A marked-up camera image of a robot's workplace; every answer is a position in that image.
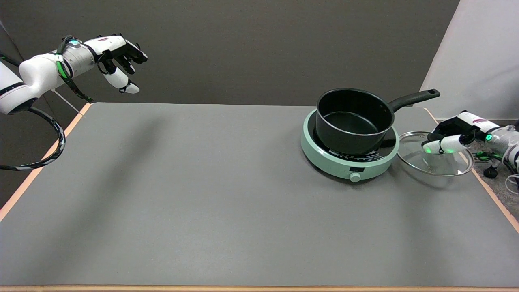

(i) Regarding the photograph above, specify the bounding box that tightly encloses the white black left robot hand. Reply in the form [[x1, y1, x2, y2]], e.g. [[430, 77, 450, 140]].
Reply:
[[83, 34, 148, 94]]

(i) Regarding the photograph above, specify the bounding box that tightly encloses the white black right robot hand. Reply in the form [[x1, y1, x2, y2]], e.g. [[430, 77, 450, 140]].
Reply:
[[422, 110, 502, 155]]

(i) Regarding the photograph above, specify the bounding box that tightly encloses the glass pot lid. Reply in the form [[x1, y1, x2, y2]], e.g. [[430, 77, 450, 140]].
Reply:
[[396, 130, 475, 177]]

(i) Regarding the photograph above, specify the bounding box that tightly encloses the chair leg with black caster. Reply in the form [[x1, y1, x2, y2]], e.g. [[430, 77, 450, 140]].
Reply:
[[483, 161, 500, 179]]

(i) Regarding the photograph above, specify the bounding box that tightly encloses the mint green induction cooker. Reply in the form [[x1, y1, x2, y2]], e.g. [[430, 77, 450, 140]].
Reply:
[[300, 107, 401, 183]]

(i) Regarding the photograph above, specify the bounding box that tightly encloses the green black wrist cable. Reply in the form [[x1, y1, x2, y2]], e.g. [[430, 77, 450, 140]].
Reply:
[[55, 35, 95, 103]]

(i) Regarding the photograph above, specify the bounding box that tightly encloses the thin white cable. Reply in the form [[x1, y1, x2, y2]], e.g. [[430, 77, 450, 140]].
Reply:
[[501, 146, 519, 194]]

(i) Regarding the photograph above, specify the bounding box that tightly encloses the black saucepan with handle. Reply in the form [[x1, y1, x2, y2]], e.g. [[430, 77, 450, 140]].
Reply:
[[315, 88, 441, 157]]

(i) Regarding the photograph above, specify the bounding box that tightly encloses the thick black braided cable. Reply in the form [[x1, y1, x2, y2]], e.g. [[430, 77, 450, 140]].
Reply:
[[0, 106, 66, 171]]

